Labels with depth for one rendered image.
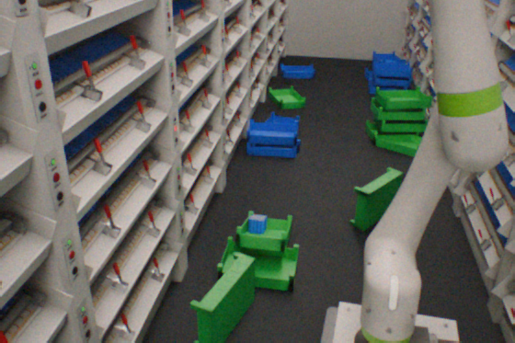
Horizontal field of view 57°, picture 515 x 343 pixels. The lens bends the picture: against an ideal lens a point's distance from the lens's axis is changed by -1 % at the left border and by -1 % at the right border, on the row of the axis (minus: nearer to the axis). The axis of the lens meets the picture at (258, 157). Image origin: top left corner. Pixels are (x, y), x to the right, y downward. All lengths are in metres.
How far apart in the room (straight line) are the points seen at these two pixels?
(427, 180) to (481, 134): 0.27
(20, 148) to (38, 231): 0.18
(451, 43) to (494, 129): 0.18
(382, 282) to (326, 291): 0.82
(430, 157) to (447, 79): 0.28
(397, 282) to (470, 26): 0.57
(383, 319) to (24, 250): 0.78
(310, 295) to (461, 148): 1.10
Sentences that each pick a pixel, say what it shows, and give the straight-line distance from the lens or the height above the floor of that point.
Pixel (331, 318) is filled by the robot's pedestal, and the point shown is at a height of 0.28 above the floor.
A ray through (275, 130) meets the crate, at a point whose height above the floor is 0.09.
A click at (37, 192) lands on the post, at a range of 0.99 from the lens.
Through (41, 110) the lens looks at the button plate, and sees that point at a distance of 0.95.
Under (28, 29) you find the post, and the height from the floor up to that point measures 1.12.
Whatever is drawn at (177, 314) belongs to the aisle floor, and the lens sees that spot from 1.84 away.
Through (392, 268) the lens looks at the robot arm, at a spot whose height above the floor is 0.58.
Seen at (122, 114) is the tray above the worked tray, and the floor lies 0.77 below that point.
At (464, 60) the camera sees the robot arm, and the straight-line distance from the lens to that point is 0.93.
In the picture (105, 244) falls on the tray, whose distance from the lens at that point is 1.31.
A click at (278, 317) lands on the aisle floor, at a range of 1.82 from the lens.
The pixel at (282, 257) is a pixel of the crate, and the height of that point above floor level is 0.00.
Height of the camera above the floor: 1.29
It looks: 27 degrees down
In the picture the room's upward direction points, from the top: 1 degrees clockwise
